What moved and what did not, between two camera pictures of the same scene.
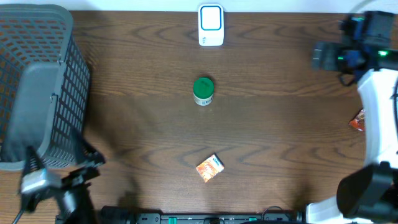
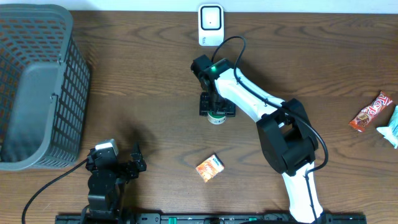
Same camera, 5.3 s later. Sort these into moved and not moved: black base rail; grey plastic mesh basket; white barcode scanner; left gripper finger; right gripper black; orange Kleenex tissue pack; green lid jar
Moved: right gripper black; green lid jar; left gripper finger
Not moved: grey plastic mesh basket; orange Kleenex tissue pack; black base rail; white barcode scanner
